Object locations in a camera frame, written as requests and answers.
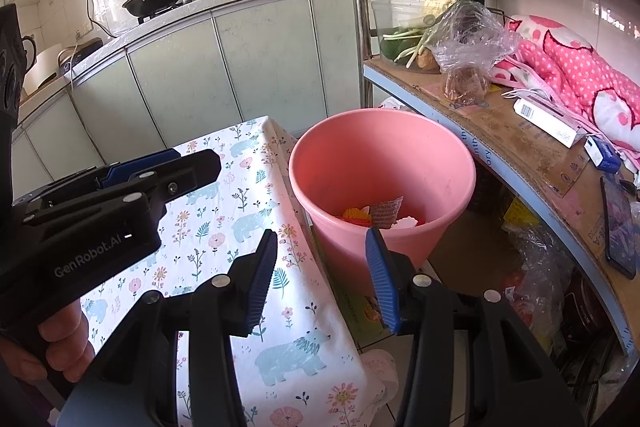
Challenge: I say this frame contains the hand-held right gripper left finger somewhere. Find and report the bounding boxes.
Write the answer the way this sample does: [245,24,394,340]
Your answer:
[60,229,279,427]

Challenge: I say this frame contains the white cardboard box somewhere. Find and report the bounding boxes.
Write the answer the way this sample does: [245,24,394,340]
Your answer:
[513,98,586,148]

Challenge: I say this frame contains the pink polka-dot cloth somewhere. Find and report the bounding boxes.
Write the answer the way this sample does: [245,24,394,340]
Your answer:
[492,14,640,152]

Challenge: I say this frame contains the clear plastic container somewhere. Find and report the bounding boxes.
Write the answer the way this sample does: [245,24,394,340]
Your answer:
[371,0,427,58]

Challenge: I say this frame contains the green vegetable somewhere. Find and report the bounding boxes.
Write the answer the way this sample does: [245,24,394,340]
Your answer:
[380,27,426,64]

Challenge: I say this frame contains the trash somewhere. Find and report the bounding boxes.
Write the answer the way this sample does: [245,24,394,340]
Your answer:
[369,195,405,228]

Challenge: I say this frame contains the yellow foam fruit net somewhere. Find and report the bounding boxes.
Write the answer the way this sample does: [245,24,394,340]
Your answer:
[340,206,373,223]

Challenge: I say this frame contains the clear bag with food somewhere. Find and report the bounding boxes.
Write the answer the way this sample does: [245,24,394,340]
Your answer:
[431,2,521,105]

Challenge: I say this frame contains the person's left hand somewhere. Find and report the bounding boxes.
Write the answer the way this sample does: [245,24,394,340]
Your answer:
[0,306,97,384]

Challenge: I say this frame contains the kitchen counter cabinets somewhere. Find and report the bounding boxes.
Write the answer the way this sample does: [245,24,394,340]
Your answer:
[10,0,391,188]

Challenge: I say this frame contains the clear plastic bags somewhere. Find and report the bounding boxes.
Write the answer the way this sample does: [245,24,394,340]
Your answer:
[505,227,576,358]

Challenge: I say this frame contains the green printed box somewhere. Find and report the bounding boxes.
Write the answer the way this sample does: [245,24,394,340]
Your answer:
[330,277,397,334]

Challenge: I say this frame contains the black countertop cooker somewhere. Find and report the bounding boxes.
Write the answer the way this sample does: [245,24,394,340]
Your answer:
[59,38,103,72]

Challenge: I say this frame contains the black power cable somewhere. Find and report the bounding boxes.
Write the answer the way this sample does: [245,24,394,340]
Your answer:
[81,0,122,39]

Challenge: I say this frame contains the blue white small box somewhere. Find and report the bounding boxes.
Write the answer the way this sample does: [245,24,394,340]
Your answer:
[584,137,622,172]

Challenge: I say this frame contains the metal shelf rack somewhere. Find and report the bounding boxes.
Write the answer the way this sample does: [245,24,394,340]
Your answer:
[344,0,640,358]

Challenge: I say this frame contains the floral printed tablecloth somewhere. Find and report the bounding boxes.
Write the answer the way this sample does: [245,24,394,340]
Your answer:
[80,116,386,427]

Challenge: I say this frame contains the white rice cooker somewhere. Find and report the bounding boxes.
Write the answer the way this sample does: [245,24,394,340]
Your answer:
[22,44,66,92]

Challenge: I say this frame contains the black smartphone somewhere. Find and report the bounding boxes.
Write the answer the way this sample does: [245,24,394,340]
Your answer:
[600,177,639,279]

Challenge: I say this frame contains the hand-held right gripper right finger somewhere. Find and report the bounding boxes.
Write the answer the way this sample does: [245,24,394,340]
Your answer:
[365,227,586,427]

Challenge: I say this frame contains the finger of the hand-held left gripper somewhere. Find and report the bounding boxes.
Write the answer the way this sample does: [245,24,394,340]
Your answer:
[22,150,222,226]
[15,148,181,212]

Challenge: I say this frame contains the dark pot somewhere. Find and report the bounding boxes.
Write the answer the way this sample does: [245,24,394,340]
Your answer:
[565,272,612,339]

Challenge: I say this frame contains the pink plastic bucket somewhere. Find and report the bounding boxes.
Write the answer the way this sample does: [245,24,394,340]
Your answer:
[288,108,477,298]

